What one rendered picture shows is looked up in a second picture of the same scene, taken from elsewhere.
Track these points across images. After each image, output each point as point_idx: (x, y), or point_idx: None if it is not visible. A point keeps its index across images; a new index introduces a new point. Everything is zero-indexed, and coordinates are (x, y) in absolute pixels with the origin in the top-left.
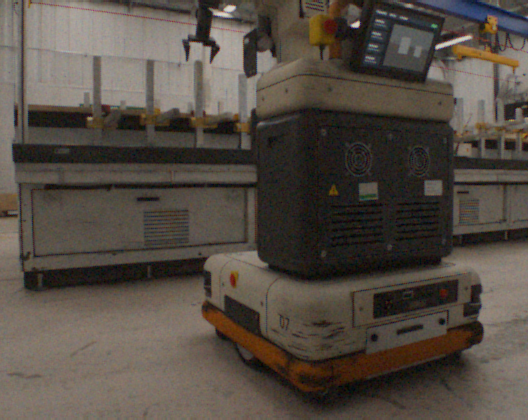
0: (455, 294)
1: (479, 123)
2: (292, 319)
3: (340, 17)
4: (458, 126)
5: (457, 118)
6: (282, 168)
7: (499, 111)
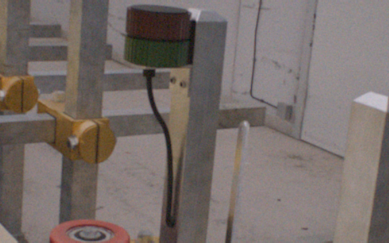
0: None
1: (110, 131)
2: None
3: None
4: (194, 227)
5: (192, 171)
6: None
7: (19, 4)
